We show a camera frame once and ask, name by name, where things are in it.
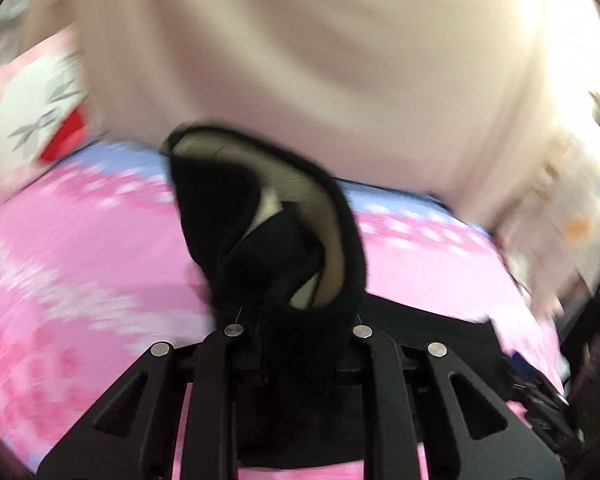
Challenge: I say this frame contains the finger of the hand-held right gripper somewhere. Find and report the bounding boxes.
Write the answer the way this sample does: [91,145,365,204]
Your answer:
[507,352,583,453]

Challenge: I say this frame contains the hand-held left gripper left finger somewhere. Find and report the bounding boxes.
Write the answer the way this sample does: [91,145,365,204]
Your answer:
[36,324,245,480]

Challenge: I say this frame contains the pale floral cloth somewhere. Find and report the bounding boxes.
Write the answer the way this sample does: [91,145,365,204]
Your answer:
[495,87,600,313]

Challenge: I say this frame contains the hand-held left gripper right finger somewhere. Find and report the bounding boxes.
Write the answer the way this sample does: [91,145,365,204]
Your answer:
[351,324,567,480]

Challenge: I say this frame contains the black pants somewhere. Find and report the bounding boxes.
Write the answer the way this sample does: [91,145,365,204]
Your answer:
[160,121,512,472]

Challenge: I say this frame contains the cat face pillow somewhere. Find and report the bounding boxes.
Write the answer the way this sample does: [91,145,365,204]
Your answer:
[0,30,92,192]

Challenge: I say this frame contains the pink floral bed sheet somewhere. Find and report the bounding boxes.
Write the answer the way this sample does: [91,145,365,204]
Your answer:
[0,141,566,480]

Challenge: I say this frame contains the beige draped cloth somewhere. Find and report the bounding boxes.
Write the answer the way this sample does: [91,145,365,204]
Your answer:
[24,0,600,233]

